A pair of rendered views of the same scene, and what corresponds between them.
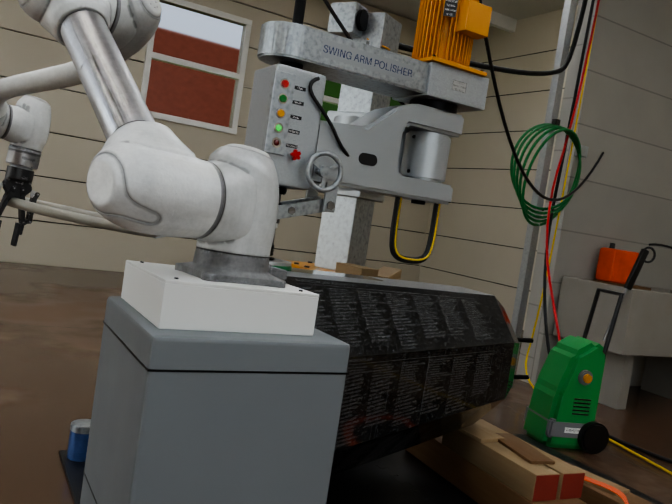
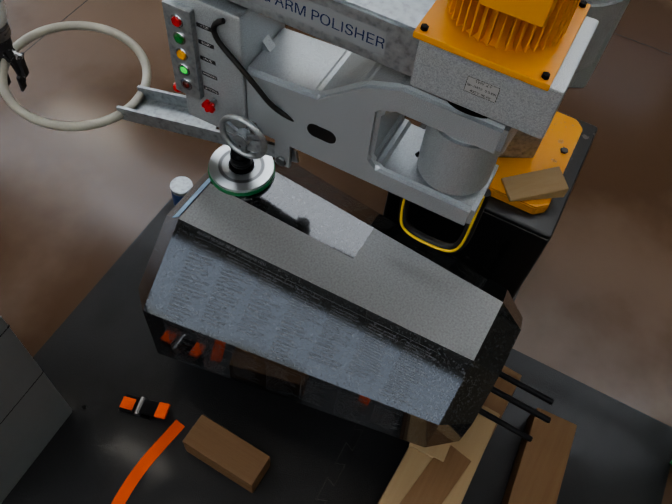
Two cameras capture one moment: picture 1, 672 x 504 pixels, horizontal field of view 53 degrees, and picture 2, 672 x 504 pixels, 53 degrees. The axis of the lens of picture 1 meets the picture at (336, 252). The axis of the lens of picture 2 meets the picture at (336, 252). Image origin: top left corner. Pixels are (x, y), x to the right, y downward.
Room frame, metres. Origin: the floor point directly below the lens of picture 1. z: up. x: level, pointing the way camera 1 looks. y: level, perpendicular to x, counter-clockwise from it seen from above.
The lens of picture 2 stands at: (1.90, -1.03, 2.55)
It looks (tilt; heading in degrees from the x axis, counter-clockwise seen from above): 57 degrees down; 51
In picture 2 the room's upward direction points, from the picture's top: 8 degrees clockwise
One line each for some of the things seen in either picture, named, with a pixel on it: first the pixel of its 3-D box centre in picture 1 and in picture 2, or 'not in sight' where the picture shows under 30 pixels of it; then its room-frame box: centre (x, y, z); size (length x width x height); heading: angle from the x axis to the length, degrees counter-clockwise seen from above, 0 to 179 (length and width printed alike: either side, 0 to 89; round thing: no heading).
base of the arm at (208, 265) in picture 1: (239, 266); not in sight; (1.42, 0.20, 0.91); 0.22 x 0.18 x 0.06; 124
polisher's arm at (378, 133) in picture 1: (371, 156); (360, 115); (2.69, -0.08, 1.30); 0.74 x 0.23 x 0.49; 120
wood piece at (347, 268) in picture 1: (356, 271); not in sight; (3.18, -0.11, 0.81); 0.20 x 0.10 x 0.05; 37
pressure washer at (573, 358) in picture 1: (573, 365); not in sight; (3.68, -1.38, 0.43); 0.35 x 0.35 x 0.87; 14
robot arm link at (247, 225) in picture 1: (236, 198); not in sight; (1.40, 0.22, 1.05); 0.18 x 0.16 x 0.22; 139
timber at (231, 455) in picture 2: not in sight; (227, 453); (2.09, -0.33, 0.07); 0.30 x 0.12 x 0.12; 117
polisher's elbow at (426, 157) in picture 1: (424, 157); (461, 142); (2.83, -0.31, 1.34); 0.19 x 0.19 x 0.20
